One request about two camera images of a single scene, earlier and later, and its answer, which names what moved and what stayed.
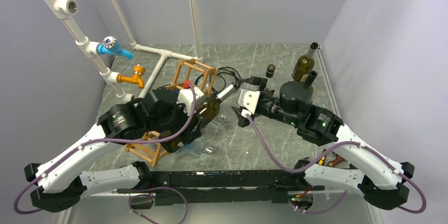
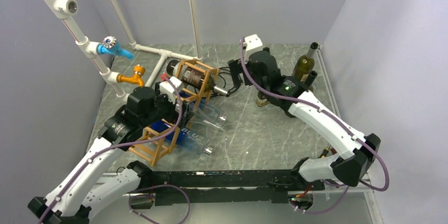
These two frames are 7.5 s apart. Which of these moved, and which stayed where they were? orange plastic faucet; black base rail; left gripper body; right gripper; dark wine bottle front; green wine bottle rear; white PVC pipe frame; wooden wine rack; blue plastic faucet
Moved: dark wine bottle front; left gripper body; right gripper
Stayed: blue plastic faucet; white PVC pipe frame; green wine bottle rear; black base rail; orange plastic faucet; wooden wine rack
